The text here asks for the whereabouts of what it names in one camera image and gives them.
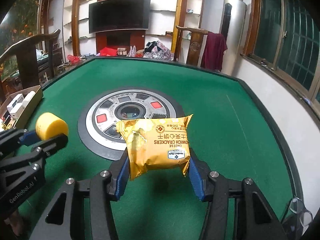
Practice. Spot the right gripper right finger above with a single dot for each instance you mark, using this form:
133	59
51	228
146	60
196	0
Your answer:
199	175

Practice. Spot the yellow round jar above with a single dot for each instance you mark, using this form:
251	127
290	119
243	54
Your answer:
49	125

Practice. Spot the yellow cracker packet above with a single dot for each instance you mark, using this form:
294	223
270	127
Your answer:
156	144

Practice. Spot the round mahjong table centre panel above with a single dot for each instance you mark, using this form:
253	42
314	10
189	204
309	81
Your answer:
97	122

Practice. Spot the black curved television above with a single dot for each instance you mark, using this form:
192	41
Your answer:
112	15

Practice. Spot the eyeglasses on table edge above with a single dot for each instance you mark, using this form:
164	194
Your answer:
296	218

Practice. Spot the red bag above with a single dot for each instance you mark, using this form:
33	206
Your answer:
108	52

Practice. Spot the white pill bottle red text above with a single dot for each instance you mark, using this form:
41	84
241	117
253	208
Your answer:
28	98

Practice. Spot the cardboard box tray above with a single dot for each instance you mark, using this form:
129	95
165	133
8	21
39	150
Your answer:
7	122

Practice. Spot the wooden chair far side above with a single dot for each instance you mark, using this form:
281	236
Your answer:
196	41

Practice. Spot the white standing air conditioner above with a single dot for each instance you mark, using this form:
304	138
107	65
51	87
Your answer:
231	27

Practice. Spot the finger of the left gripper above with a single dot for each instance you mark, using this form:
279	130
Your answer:
53	145
29	138

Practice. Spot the green glass window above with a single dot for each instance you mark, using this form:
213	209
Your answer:
283	38

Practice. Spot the dark wooden chair left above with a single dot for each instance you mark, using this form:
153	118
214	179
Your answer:
25	52

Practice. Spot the maroon cloth on chair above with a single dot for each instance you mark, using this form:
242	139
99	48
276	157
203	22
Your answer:
213	53

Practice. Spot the white USB charger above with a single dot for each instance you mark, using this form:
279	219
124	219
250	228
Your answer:
16	112

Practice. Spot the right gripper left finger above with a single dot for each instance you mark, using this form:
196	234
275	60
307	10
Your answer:
120	173

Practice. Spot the patterned fabric pile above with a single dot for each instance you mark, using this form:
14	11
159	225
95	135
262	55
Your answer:
157	50

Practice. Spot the white blue small box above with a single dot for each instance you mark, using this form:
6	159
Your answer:
17	99

